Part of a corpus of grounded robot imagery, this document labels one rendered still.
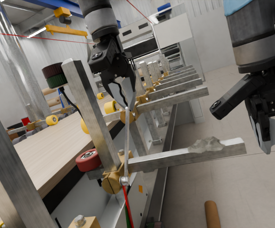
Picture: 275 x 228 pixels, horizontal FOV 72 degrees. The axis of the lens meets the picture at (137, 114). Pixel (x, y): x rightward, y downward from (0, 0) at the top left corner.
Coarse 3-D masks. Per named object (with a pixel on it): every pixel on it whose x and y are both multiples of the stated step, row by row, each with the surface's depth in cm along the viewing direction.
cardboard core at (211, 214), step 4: (208, 200) 133; (204, 204) 133; (208, 204) 130; (212, 204) 129; (208, 208) 127; (212, 208) 126; (216, 208) 127; (208, 212) 124; (212, 212) 122; (216, 212) 123; (208, 216) 121; (212, 216) 119; (216, 216) 120; (208, 220) 119; (212, 220) 117; (216, 220) 117; (208, 224) 116; (212, 224) 114; (216, 224) 114
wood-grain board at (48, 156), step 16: (48, 128) 143; (64, 128) 119; (80, 128) 101; (16, 144) 122; (32, 144) 104; (48, 144) 90; (64, 144) 80; (80, 144) 72; (32, 160) 73; (48, 160) 66; (64, 160) 60; (32, 176) 56; (48, 176) 52; (48, 192) 49
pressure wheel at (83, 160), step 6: (90, 150) 59; (78, 156) 57; (84, 156) 57; (90, 156) 54; (96, 156) 54; (78, 162) 53; (84, 162) 52; (90, 162) 53; (96, 162) 53; (84, 168) 53; (90, 168) 53
